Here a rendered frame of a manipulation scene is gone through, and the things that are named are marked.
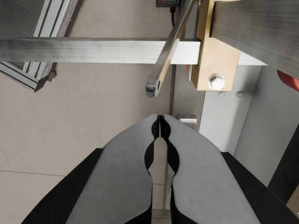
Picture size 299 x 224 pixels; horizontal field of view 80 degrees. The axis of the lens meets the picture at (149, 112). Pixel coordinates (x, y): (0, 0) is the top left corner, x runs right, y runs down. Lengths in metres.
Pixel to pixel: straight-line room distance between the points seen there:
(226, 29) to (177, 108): 0.30
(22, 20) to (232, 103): 0.96
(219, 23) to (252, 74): 0.37
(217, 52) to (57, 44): 0.21
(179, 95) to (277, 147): 0.25
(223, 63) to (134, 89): 0.99
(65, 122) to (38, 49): 1.22
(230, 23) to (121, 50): 0.14
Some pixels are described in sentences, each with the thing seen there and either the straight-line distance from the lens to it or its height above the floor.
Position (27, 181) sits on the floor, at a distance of 2.16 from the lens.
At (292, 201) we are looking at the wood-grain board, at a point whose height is 0.88.
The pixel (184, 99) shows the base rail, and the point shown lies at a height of 0.70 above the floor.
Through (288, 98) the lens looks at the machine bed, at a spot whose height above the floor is 0.75.
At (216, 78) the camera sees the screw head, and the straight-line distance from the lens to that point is 0.25.
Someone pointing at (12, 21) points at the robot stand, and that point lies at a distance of 1.12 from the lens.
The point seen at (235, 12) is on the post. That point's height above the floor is 0.94.
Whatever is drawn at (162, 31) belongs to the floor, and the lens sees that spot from 1.12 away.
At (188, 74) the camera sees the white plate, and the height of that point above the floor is 0.79.
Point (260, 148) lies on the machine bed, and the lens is 0.57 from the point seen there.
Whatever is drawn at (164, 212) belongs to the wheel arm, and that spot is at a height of 0.94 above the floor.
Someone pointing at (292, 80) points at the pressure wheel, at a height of 0.91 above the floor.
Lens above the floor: 1.11
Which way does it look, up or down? 60 degrees down
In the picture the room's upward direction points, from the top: 175 degrees counter-clockwise
